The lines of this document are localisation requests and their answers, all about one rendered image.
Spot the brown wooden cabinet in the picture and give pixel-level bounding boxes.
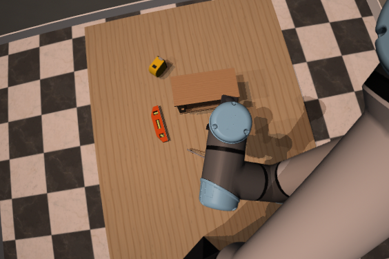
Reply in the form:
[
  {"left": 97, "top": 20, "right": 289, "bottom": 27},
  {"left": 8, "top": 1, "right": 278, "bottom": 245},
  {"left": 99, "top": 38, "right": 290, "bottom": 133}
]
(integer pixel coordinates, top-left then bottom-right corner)
[{"left": 171, "top": 68, "right": 240, "bottom": 114}]

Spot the yellow tape measure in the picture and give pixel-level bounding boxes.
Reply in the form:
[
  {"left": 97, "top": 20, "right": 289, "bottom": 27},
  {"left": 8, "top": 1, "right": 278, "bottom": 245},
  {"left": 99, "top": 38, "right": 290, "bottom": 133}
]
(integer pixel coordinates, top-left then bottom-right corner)
[{"left": 149, "top": 56, "right": 167, "bottom": 77}]

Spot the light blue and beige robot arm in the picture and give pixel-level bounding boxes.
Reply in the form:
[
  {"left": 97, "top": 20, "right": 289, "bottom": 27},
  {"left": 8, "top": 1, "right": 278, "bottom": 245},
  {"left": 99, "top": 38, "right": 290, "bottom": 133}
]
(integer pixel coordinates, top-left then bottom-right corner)
[{"left": 199, "top": 0, "right": 389, "bottom": 259}]

